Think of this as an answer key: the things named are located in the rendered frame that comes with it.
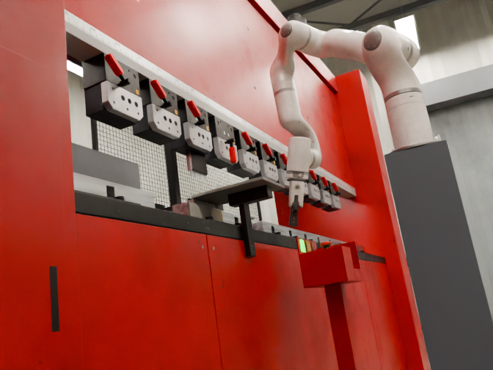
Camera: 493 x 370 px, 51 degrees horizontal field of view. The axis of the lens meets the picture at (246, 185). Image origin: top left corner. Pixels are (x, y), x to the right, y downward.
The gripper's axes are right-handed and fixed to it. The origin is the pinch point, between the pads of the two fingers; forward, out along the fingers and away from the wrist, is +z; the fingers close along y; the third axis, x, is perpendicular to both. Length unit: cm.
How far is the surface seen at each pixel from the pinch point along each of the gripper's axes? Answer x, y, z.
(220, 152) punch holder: 29.3, -4.3, -23.1
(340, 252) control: -15.6, -17.4, 8.8
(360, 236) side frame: -62, 176, 10
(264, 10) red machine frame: 19, 78, -110
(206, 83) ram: 37, -1, -49
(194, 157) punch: 37.2, -15.4, -19.5
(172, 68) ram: 47, -22, -48
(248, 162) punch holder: 19.2, 16.8, -22.1
